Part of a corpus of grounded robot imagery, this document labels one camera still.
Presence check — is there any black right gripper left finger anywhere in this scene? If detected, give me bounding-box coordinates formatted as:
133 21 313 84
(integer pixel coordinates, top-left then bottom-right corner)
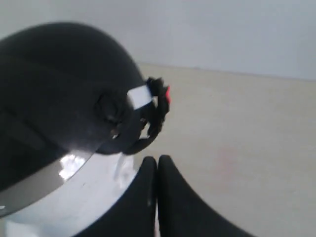
79 157 157 237

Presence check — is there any black helmet with tinted visor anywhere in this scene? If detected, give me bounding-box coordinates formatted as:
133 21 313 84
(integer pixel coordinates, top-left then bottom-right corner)
0 22 171 218

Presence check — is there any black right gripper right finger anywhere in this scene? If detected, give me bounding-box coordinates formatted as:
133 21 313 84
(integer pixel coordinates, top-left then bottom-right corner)
158 155 249 237

